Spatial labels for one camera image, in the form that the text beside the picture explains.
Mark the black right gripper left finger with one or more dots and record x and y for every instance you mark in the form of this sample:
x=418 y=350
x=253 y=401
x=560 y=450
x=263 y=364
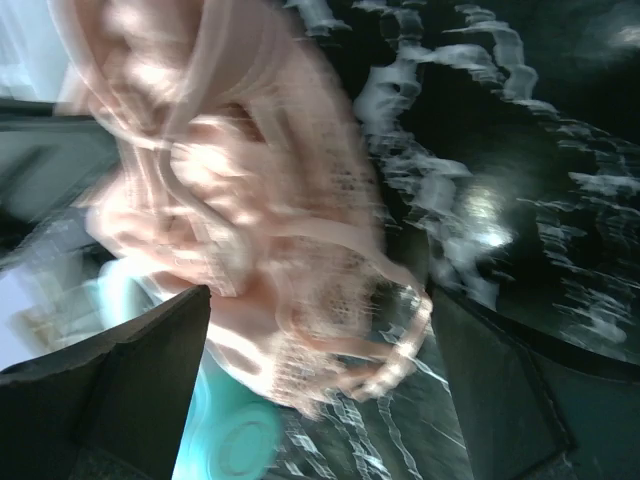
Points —
x=113 y=405

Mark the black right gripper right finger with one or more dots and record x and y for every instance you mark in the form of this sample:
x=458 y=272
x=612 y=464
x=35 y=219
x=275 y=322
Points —
x=509 y=424

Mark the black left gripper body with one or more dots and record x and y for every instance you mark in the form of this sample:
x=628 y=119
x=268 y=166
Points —
x=48 y=164

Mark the pink lace bra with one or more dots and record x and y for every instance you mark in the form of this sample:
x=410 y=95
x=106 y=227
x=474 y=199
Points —
x=243 y=170

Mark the teal cat-ear headphones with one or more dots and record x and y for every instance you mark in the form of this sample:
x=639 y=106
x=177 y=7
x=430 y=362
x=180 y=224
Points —
x=230 y=432

